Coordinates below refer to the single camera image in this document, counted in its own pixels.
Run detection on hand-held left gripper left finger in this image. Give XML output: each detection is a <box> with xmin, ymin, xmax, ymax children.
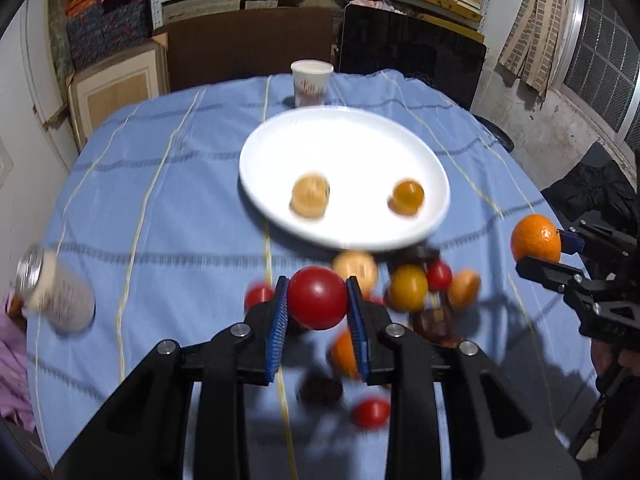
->
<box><xmin>52</xmin><ymin>276</ymin><xmax>290</xmax><ymax>480</ymax></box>

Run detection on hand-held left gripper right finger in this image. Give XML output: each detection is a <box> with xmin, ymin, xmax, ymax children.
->
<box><xmin>346</xmin><ymin>276</ymin><xmax>583</xmax><ymax>480</ymax></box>

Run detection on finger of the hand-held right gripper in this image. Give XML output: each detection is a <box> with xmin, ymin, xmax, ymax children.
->
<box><xmin>516</xmin><ymin>256</ymin><xmax>601</xmax><ymax>296</ymax></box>
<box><xmin>557</xmin><ymin>220</ymin><xmax>640</xmax><ymax>273</ymax></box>

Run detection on mandarin orange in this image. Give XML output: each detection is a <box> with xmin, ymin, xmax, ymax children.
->
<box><xmin>510</xmin><ymin>214</ymin><xmax>562</xmax><ymax>263</ymax></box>
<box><xmin>330</xmin><ymin>329</ymin><xmax>362</xmax><ymax>378</ymax></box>

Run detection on red cherry tomato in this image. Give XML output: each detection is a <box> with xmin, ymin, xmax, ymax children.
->
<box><xmin>425</xmin><ymin>260</ymin><xmax>453</xmax><ymax>292</ymax></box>
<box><xmin>352</xmin><ymin>397</ymin><xmax>392</xmax><ymax>430</ymax></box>
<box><xmin>286</xmin><ymin>266</ymin><xmax>349</xmax><ymax>331</ymax></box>
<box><xmin>244</xmin><ymin>284</ymin><xmax>276</xmax><ymax>311</ymax></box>

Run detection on yellow cherry tomato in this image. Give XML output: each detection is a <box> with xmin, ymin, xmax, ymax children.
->
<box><xmin>388</xmin><ymin>264</ymin><xmax>429</xmax><ymax>312</ymax></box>

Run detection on white oval plate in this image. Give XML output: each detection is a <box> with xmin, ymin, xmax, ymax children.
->
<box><xmin>238</xmin><ymin>106</ymin><xmax>451</xmax><ymax>252</ymax></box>

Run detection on person's right hand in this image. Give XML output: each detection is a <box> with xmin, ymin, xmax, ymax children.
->
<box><xmin>592</xmin><ymin>340</ymin><xmax>623</xmax><ymax>391</ymax></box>

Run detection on black jacket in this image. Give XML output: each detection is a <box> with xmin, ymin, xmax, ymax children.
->
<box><xmin>542</xmin><ymin>142</ymin><xmax>640</xmax><ymax>236</ymax></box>

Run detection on pale beige round fruit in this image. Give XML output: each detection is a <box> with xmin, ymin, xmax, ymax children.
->
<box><xmin>290</xmin><ymin>172</ymin><xmax>332</xmax><ymax>219</ymax></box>
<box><xmin>332</xmin><ymin>251</ymin><xmax>379</xmax><ymax>296</ymax></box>
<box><xmin>446</xmin><ymin>270</ymin><xmax>482</xmax><ymax>309</ymax></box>

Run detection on orange-yellow cherry tomato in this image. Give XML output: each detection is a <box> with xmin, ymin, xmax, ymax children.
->
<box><xmin>389</xmin><ymin>179</ymin><xmax>426</xmax><ymax>216</ymax></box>

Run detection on blue plaid tablecloth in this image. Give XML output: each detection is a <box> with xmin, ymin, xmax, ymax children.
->
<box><xmin>25</xmin><ymin>70</ymin><xmax>601</xmax><ymax>480</ymax></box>

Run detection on window with metal grille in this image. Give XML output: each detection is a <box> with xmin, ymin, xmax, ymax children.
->
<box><xmin>562</xmin><ymin>0</ymin><xmax>640</xmax><ymax>148</ymax></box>

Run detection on brick-patterned paper sheets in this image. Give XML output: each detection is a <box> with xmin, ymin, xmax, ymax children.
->
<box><xmin>499</xmin><ymin>0</ymin><xmax>573</xmax><ymax>97</ymax></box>

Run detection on beige drink bottle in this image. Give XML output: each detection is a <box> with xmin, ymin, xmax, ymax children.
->
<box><xmin>15</xmin><ymin>247</ymin><xmax>96</xmax><ymax>336</ymax></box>

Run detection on printed white paper cup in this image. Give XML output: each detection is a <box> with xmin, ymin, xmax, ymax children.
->
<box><xmin>291</xmin><ymin>60</ymin><xmax>334</xmax><ymax>107</ymax></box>

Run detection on black folded table board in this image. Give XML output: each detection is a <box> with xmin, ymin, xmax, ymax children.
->
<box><xmin>339</xmin><ymin>2</ymin><xmax>487</xmax><ymax>111</ymax></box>

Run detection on pink cloth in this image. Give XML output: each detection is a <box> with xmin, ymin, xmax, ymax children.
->
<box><xmin>0</xmin><ymin>290</ymin><xmax>37</xmax><ymax>433</ymax></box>

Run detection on brown cardboard board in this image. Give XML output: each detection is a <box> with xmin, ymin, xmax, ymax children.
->
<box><xmin>167</xmin><ymin>7</ymin><xmax>334</xmax><ymax>93</ymax></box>

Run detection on wooden framed panel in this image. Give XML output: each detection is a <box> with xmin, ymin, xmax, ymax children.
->
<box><xmin>67</xmin><ymin>42</ymin><xmax>171</xmax><ymax>151</ymax></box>

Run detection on stack of printed fabric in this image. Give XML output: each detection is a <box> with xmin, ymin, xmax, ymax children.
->
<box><xmin>47</xmin><ymin>0</ymin><xmax>153</xmax><ymax>71</ymax></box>

